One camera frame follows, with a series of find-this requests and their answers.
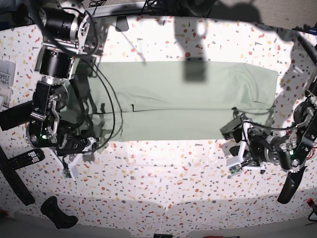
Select black curved handle right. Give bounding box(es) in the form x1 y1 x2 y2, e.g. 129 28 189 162
277 166 306 204

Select light green T-shirt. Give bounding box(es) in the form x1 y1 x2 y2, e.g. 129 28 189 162
75 61 278 142

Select black TV remote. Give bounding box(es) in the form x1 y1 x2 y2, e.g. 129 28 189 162
8 148 45 170

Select black curved handle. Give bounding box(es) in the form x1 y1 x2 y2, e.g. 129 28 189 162
277 166 306 204
40 196 78 229

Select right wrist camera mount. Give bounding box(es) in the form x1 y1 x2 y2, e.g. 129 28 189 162
50 137 97 181

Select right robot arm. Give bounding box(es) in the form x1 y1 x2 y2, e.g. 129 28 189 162
24 0 99 156

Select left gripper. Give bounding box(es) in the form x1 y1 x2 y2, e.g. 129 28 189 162
220 117 275 166

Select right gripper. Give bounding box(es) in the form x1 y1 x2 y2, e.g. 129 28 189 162
56 134 97 157

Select black cylinder speaker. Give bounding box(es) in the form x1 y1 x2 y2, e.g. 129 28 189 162
0 101 33 131

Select grey monitor stand base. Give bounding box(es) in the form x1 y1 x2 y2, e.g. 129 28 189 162
115 16 129 32

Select black curved handle left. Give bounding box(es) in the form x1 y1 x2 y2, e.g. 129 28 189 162
40 196 78 229

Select red handled screwdriver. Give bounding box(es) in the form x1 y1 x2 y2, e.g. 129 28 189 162
203 236 240 238

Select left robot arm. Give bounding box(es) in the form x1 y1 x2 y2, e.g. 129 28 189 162
220 71 317 176

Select long black bar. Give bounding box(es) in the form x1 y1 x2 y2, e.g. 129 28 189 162
0 148 35 206

